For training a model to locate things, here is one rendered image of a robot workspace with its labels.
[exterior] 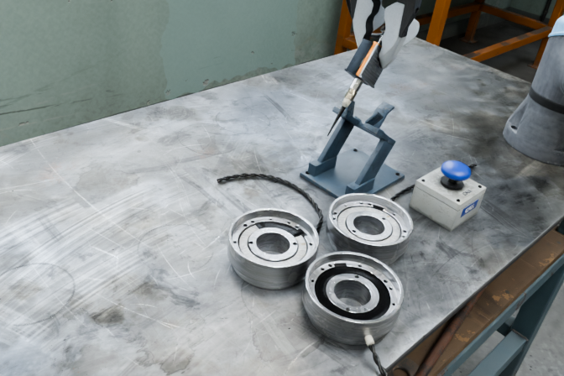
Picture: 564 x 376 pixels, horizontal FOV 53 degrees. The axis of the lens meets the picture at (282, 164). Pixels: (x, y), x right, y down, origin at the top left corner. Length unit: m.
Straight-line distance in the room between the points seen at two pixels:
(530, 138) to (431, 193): 0.30
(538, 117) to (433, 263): 0.39
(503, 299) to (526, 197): 0.26
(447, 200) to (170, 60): 1.85
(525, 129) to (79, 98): 1.72
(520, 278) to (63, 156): 0.84
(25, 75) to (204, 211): 1.53
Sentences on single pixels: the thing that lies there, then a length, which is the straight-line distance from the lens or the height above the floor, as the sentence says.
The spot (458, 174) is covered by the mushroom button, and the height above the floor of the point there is 0.87.
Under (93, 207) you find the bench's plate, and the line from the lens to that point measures 0.77.
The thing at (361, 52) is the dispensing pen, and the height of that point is 1.00.
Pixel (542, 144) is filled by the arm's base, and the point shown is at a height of 0.83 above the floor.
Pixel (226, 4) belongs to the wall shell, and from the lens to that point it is 2.58.
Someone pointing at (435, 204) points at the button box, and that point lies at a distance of 0.80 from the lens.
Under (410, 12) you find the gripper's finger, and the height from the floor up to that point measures 1.07.
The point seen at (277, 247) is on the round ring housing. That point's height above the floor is 0.81.
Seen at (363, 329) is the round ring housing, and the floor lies 0.83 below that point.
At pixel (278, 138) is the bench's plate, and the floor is 0.80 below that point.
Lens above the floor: 1.26
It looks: 32 degrees down
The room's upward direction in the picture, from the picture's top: 7 degrees clockwise
